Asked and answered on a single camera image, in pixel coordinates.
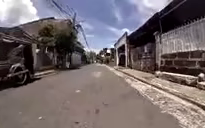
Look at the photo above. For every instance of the distant trees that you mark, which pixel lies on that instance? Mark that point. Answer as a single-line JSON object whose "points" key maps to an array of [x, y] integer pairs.
{"points": [[90, 57]]}

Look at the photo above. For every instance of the white gateway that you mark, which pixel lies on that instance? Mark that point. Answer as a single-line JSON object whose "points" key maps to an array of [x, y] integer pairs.
{"points": [[121, 41]]}

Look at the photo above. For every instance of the grey asphalt road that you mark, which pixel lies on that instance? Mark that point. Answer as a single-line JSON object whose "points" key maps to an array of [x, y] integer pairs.
{"points": [[83, 96]]}

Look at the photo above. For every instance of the dark roofed building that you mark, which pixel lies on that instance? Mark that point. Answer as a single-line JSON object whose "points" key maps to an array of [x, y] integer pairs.
{"points": [[143, 56]]}

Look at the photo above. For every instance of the green tree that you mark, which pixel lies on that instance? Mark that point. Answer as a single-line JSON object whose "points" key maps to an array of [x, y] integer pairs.
{"points": [[58, 40]]}

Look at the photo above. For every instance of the utility pole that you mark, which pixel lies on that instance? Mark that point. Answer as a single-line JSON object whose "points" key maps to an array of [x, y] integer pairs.
{"points": [[74, 20]]}

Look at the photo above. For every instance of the raised concrete pavement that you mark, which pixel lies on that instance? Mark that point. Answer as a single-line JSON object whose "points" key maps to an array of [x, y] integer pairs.
{"points": [[156, 78]]}

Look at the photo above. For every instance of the building with pale walls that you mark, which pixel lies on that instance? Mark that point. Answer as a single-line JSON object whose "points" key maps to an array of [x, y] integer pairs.
{"points": [[40, 30]]}

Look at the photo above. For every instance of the low concrete ledge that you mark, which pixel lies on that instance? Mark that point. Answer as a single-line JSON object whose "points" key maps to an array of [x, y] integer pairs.
{"points": [[180, 78]]}

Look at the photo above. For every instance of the pale concrete roadside strip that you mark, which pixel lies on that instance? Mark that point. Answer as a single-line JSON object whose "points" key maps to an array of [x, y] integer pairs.
{"points": [[176, 108]]}

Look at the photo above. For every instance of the dark vehicle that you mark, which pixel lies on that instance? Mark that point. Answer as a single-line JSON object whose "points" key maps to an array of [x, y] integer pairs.
{"points": [[10, 63]]}

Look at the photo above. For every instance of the grey block wall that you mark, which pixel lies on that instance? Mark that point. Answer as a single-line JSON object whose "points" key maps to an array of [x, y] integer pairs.
{"points": [[186, 46]]}

